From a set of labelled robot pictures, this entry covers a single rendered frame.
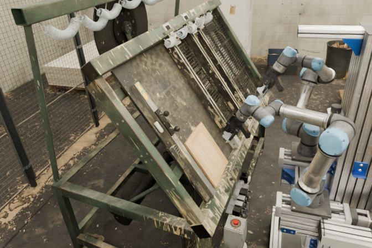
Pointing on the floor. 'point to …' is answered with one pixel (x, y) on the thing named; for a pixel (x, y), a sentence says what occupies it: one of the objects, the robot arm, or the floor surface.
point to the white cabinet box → (237, 1)
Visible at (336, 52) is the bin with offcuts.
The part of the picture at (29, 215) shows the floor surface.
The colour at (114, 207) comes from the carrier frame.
